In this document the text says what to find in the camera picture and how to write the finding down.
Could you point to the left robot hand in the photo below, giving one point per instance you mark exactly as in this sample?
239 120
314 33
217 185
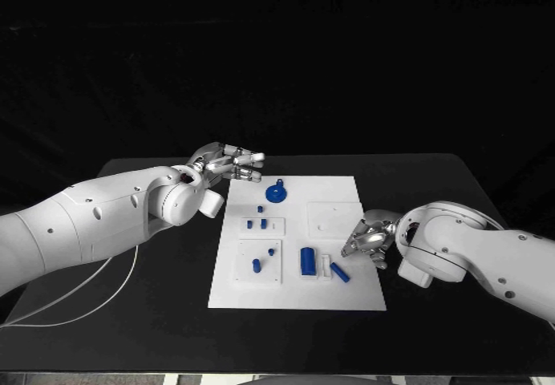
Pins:
226 164

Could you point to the blue gear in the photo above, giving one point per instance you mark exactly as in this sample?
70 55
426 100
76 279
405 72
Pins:
276 192

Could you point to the long thin blue cylinder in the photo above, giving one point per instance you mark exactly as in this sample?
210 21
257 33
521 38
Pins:
340 272

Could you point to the large blue cylinder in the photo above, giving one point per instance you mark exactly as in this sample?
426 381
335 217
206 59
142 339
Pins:
308 260

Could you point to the white task board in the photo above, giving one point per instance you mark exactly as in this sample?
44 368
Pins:
299 288

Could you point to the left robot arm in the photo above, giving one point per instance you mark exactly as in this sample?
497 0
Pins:
87 222

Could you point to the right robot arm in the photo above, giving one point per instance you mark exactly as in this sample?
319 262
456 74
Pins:
478 252

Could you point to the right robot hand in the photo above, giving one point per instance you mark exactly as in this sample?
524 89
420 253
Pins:
371 237

